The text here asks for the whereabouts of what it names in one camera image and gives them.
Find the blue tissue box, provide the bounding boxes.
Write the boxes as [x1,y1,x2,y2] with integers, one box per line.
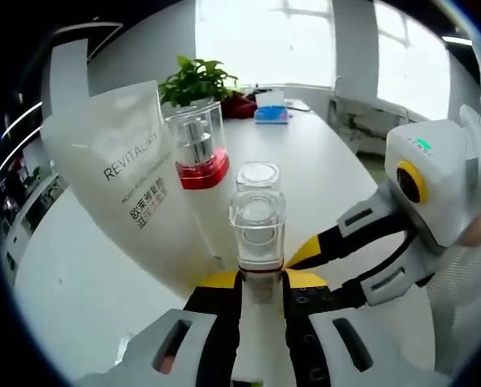
[253,89,291,126]

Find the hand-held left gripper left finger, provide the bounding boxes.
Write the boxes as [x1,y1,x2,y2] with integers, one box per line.
[118,270,243,387]

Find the dark red pot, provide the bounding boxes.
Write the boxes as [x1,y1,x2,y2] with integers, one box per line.
[222,90,260,121]

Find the large white skincare tube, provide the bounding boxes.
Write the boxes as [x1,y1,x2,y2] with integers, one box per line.
[41,79,227,302]

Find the tall white pump skincare bottle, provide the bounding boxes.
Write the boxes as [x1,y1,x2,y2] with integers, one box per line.
[164,100,243,283]

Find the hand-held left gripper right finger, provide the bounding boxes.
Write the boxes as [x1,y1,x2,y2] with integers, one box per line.
[283,268,422,387]

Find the green potted plant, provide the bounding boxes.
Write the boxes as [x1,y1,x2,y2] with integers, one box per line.
[158,55,240,109]

